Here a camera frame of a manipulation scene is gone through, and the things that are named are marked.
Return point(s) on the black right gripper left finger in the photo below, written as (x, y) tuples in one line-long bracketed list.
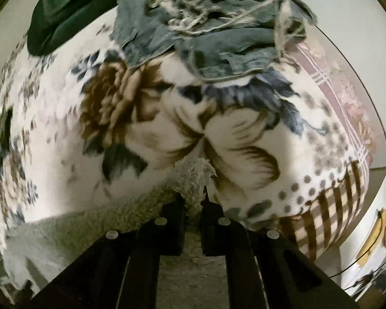
[(119, 270)]

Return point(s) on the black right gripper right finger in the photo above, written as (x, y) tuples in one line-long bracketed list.
[(263, 268)]

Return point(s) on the grey fluffy fleece pants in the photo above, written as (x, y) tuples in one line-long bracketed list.
[(40, 251)]

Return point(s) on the floral plush bed blanket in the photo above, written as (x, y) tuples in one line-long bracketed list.
[(80, 129)]

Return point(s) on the pink plaid bed sheet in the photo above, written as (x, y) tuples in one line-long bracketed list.
[(341, 86)]

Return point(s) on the distressed blue denim jeans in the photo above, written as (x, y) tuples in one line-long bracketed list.
[(216, 39)]

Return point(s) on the dark green garment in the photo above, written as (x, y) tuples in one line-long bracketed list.
[(67, 9)]

